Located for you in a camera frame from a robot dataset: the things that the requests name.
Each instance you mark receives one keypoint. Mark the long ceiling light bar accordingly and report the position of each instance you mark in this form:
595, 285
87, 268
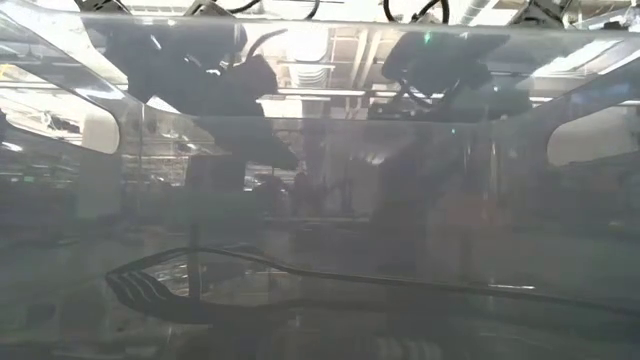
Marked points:
320, 92

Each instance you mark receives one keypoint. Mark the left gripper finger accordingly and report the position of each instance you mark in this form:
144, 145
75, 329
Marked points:
255, 142

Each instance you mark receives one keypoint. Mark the person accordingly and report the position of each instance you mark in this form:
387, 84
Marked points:
272, 190

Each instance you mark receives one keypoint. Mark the clear plastic bin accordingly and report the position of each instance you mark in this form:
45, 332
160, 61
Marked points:
320, 340

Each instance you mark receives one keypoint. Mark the dark background monitor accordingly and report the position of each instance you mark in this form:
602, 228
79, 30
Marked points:
215, 175

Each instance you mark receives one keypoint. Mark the silver ventilation duct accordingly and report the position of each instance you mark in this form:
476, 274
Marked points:
307, 75

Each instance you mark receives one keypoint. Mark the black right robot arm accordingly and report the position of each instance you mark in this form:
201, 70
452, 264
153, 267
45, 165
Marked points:
500, 107

